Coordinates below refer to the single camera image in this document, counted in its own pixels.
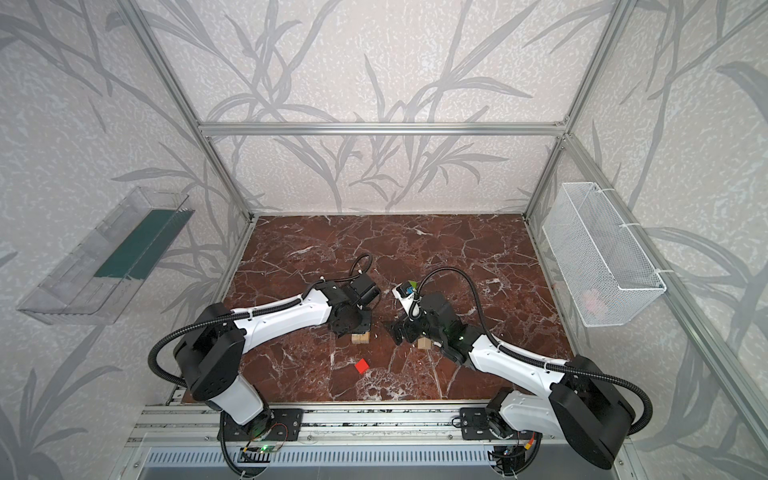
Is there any wood block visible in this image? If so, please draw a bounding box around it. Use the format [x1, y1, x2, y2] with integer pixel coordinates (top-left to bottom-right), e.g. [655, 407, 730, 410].
[351, 332, 370, 345]

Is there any red block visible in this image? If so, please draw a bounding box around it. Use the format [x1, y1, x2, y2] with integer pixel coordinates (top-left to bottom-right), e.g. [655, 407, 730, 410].
[355, 359, 370, 375]

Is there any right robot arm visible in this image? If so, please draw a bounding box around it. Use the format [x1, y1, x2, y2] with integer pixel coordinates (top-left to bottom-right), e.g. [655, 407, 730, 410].
[389, 284, 635, 470]

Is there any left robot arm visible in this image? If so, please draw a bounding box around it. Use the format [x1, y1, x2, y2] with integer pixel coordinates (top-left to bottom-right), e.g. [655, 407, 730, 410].
[173, 274, 380, 436]

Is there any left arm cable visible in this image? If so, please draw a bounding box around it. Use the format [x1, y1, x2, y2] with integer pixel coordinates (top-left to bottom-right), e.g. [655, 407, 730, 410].
[148, 253, 374, 388]

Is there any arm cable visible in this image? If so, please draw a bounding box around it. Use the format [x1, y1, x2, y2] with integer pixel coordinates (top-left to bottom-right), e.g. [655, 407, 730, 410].
[413, 266, 654, 436]
[148, 253, 374, 388]

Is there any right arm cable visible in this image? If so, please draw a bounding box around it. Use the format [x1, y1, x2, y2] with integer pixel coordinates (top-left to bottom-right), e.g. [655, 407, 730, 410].
[413, 266, 654, 436]

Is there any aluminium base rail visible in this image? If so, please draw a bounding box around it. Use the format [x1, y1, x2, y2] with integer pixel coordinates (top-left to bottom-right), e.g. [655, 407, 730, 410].
[124, 400, 632, 448]

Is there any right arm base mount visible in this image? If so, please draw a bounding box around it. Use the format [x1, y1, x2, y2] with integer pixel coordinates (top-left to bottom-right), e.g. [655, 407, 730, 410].
[450, 407, 536, 442]

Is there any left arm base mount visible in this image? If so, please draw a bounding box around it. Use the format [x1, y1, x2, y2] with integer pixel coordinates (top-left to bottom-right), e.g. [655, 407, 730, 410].
[217, 408, 304, 442]

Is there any white wire basket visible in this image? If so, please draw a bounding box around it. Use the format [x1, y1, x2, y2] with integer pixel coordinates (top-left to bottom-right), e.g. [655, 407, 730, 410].
[543, 182, 666, 327]

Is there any clear plastic wall bin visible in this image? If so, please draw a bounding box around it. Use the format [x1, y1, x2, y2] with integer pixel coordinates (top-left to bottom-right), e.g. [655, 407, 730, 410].
[17, 187, 194, 325]

